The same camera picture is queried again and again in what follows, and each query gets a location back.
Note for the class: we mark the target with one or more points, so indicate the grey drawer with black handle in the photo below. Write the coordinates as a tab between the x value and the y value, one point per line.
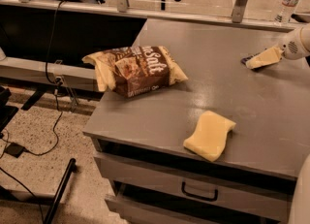
212	191

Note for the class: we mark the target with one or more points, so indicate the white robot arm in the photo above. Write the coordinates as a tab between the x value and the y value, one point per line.
300	207

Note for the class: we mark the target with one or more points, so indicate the yellow sponge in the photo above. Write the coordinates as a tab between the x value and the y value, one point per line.
210	135

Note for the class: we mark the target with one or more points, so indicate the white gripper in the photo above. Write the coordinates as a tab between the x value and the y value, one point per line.
292	47

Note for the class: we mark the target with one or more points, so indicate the clear plastic water bottle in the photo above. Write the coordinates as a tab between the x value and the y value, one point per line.
286	10

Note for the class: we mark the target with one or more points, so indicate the black power adapter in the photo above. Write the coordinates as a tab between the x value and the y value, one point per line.
14	149

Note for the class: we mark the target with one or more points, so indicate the dark blue rxbar wrapper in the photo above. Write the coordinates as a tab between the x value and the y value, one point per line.
246	59

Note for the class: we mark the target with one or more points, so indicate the brown sea salt chip bag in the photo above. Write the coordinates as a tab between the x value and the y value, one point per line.
132	71

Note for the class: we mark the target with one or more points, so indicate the black chair leg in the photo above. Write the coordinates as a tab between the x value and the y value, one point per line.
71	167

